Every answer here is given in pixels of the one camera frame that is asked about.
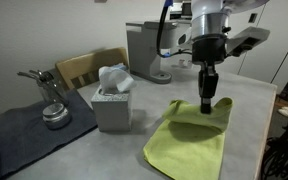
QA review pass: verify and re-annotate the small dark wall plate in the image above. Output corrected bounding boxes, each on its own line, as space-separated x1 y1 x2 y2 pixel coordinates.
248 12 259 24

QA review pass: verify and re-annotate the yellow microfiber towel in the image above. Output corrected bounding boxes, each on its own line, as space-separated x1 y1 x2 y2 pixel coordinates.
142 96 234 180

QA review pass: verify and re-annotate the black camera cable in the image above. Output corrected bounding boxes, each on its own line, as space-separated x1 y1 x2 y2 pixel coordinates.
156 0 194 59

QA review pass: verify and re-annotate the dark grey cloth mat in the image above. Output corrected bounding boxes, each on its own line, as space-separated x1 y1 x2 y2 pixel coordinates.
0 88 99 179

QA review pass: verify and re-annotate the round silver metal tin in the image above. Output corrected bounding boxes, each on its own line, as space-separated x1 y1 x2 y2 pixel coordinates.
41 102 73 131

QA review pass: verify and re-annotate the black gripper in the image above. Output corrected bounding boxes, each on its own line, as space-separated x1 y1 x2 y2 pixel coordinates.
191 34 228 115

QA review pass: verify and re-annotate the black metal frame with cables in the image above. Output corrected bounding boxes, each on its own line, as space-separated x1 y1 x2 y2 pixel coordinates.
260 111 288 180

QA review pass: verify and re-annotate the light wooden chair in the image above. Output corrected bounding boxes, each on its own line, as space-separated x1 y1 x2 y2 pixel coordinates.
55 47 130 91

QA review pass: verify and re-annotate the grey tissue box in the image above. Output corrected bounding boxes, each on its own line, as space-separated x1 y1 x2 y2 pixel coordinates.
90 63 138 133

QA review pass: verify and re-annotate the grey pod coffee machine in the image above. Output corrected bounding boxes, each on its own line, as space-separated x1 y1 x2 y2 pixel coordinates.
125 19 198 85

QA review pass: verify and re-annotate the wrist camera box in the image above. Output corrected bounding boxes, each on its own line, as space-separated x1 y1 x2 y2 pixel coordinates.
226 26 272 58

